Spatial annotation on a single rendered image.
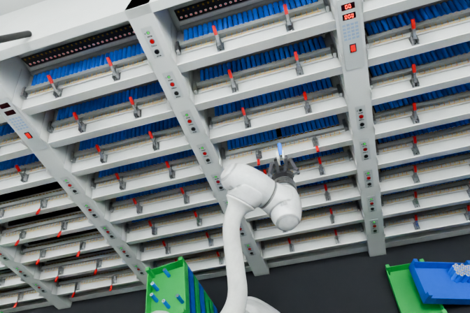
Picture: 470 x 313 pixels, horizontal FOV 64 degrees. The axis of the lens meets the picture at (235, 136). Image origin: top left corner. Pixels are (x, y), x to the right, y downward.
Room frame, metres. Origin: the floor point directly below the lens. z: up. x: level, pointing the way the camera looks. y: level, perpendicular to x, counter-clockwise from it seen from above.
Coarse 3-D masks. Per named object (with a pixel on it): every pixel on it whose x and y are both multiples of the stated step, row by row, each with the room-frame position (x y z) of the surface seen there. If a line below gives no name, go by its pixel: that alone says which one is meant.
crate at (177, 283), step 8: (168, 264) 1.28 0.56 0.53; (176, 264) 1.27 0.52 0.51; (184, 264) 1.24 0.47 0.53; (152, 272) 1.28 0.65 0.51; (160, 272) 1.28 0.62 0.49; (176, 272) 1.25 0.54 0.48; (184, 272) 1.19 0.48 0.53; (152, 280) 1.26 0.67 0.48; (160, 280) 1.24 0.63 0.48; (168, 280) 1.22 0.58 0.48; (176, 280) 1.20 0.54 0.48; (184, 280) 1.15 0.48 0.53; (152, 288) 1.21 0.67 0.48; (160, 288) 1.20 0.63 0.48; (168, 288) 1.18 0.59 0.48; (176, 288) 1.16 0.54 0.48; (184, 288) 1.11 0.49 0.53; (160, 296) 1.15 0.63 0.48; (168, 296) 1.13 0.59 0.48; (184, 296) 1.07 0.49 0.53; (152, 304) 1.12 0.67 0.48; (160, 304) 1.11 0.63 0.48; (176, 304) 1.08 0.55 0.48; (184, 304) 1.06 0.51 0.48; (176, 312) 1.03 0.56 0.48; (184, 312) 0.98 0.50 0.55
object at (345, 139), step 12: (348, 132) 1.27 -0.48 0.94; (300, 144) 1.31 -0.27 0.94; (312, 144) 1.29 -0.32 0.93; (324, 144) 1.26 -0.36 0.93; (336, 144) 1.25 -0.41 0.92; (348, 144) 1.24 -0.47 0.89; (252, 156) 1.36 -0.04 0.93; (264, 156) 1.33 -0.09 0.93; (276, 156) 1.31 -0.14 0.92; (288, 156) 1.30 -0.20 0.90
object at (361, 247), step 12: (444, 228) 1.19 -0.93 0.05; (456, 228) 1.17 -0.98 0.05; (468, 228) 1.14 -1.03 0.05; (396, 240) 1.23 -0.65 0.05; (408, 240) 1.21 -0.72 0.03; (420, 240) 1.20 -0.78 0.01; (312, 252) 1.36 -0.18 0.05; (324, 252) 1.33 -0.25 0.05; (336, 252) 1.31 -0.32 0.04; (348, 252) 1.29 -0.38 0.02; (276, 264) 1.39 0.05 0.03; (288, 264) 1.37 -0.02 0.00; (204, 276) 1.50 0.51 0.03; (216, 276) 1.48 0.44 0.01
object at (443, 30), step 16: (448, 0) 1.28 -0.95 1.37; (464, 0) 1.25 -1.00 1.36; (384, 16) 1.33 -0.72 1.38; (400, 16) 1.30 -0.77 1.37; (416, 16) 1.27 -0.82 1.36; (432, 16) 1.24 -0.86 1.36; (448, 16) 1.20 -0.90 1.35; (464, 16) 1.19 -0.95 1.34; (368, 32) 1.31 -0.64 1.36; (384, 32) 1.26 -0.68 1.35; (400, 32) 1.24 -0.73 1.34; (416, 32) 1.22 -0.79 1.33; (432, 32) 1.19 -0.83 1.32; (448, 32) 1.16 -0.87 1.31; (464, 32) 1.13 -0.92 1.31; (368, 48) 1.25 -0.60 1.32; (384, 48) 1.22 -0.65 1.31; (400, 48) 1.19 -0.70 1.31; (416, 48) 1.17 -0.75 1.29; (432, 48) 1.16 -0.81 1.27; (368, 64) 1.22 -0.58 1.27
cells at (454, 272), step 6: (456, 264) 0.96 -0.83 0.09; (462, 264) 0.96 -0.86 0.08; (450, 270) 0.95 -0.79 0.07; (456, 270) 0.93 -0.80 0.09; (462, 270) 0.93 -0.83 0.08; (468, 270) 0.92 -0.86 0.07; (450, 276) 0.94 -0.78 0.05; (456, 276) 0.91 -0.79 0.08; (462, 276) 0.90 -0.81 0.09; (468, 276) 0.89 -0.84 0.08; (456, 282) 0.90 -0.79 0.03; (462, 282) 0.90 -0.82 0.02; (468, 282) 0.89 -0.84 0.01
